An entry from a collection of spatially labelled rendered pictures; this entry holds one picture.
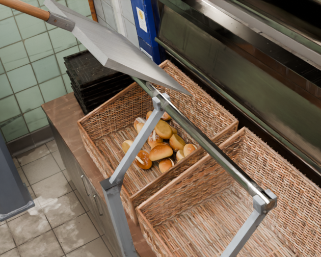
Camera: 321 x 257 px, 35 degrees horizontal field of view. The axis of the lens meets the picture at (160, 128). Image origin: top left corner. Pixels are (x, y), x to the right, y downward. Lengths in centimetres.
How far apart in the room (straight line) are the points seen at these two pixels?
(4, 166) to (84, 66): 73
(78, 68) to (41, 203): 93
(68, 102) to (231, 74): 105
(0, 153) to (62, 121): 40
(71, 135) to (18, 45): 83
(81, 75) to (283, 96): 102
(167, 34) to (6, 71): 121
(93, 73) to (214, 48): 65
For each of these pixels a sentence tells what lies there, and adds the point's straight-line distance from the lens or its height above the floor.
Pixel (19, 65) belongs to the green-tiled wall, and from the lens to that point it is 308.
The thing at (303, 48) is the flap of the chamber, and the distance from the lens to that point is 119.
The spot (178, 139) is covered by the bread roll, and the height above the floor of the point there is 65.
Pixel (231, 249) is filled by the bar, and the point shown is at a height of 106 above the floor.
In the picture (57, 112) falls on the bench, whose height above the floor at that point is 58.
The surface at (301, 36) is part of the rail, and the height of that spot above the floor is 143.
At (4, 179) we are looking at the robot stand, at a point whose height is 26.
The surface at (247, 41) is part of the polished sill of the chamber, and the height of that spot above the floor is 118.
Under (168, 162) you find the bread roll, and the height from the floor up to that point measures 65.
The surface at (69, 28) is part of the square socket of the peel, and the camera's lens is 166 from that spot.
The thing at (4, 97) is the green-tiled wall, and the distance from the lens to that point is 315.
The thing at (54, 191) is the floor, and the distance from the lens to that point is 300.
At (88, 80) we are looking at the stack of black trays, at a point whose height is 83.
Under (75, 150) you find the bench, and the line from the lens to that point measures 230.
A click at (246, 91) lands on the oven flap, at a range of 176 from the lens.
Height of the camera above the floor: 202
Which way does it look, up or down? 39 degrees down
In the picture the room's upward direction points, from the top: 10 degrees counter-clockwise
